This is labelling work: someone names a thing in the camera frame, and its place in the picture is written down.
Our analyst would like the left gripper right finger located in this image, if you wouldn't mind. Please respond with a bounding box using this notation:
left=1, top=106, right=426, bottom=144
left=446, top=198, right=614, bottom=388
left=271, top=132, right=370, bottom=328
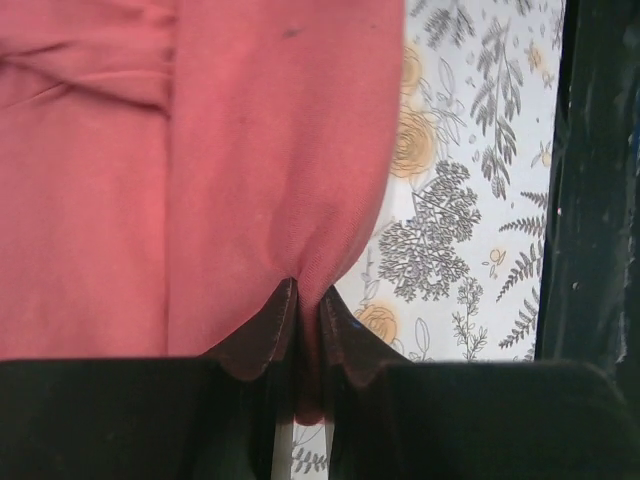
left=319, top=290, right=639, bottom=479

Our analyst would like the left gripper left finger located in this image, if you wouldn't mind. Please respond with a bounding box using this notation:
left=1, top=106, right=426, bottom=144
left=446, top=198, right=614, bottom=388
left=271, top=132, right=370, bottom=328
left=1, top=280, right=297, bottom=480

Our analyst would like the pink red t shirt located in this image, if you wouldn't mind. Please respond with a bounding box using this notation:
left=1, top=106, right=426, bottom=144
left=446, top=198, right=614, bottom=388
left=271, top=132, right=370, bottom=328
left=1, top=1, right=405, bottom=424

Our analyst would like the floral table mat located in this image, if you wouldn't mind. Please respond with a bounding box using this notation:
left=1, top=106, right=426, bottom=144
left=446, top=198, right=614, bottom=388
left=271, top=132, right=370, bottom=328
left=287, top=0, right=569, bottom=480

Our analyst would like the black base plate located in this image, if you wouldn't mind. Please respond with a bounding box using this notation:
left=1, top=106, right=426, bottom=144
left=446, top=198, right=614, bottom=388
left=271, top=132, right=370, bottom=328
left=536, top=1, right=639, bottom=404

